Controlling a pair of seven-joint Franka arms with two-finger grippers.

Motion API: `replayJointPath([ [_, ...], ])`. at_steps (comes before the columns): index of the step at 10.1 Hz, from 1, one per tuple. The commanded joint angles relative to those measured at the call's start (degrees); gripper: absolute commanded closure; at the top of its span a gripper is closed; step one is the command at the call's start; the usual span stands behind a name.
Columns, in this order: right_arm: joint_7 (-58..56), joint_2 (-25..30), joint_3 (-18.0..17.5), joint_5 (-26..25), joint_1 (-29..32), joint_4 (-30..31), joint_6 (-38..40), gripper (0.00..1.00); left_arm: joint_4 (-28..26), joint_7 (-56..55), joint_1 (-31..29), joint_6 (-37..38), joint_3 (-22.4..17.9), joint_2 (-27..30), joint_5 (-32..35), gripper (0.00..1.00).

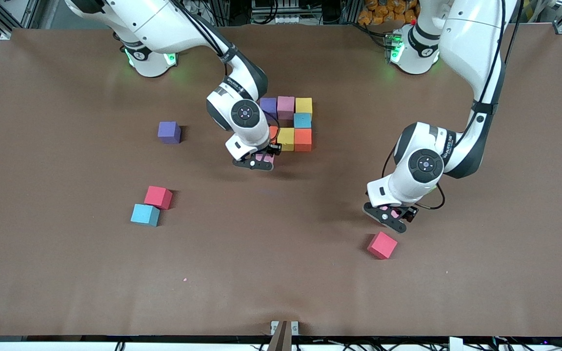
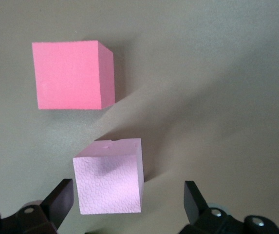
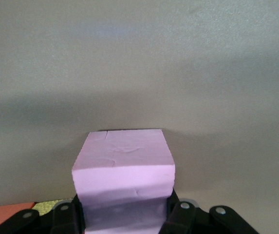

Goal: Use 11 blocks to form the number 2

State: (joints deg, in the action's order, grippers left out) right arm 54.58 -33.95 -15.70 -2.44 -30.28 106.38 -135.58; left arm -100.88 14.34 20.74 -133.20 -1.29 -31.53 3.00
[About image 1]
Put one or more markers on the metal bracket with post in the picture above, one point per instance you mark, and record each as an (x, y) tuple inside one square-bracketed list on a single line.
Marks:
[(281, 336)]

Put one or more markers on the brown table cover sheet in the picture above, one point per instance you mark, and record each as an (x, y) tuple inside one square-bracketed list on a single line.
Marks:
[(261, 243)]

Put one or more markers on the orange foam cube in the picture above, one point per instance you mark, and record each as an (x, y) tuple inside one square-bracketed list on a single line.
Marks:
[(273, 132), (303, 139)]

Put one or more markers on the red foam cube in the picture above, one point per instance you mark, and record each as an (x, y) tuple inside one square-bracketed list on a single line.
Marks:
[(157, 196), (382, 244)]

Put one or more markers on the pink foam cube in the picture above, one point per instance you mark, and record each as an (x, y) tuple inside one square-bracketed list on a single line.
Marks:
[(286, 107), (394, 213), (265, 157)]

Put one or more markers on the purple foam cube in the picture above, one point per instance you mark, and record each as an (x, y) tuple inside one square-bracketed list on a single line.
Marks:
[(169, 131), (269, 105)]

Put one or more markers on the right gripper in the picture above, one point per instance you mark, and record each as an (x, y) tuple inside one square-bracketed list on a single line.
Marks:
[(274, 147)]

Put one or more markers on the blue foam cube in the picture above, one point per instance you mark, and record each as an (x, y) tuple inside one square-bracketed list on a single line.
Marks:
[(302, 120), (144, 213)]

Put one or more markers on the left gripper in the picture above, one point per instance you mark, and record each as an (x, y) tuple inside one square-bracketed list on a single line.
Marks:
[(411, 211)]

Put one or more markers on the white table edge rail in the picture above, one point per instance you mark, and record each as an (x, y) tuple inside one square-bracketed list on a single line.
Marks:
[(42, 347)]

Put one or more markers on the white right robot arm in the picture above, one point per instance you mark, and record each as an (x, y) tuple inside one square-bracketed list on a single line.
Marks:
[(244, 114)]

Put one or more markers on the orange packets pile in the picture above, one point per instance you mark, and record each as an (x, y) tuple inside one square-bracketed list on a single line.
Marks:
[(383, 12)]

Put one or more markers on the white equipment box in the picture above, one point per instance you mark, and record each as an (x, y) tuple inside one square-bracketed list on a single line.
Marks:
[(286, 19)]

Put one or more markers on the yellow foam cube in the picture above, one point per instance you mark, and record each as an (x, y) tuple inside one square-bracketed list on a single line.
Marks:
[(286, 139), (304, 105)]

